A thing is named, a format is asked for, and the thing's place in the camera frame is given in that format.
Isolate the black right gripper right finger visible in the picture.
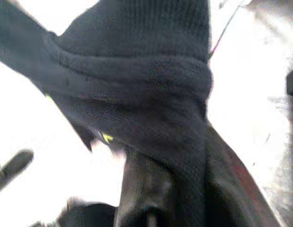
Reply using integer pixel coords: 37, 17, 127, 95
204, 126, 282, 227

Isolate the black jacket with ribbed cuffs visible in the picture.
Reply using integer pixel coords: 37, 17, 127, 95
0, 0, 282, 227

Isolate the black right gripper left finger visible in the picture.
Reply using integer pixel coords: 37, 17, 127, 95
115, 153, 185, 227

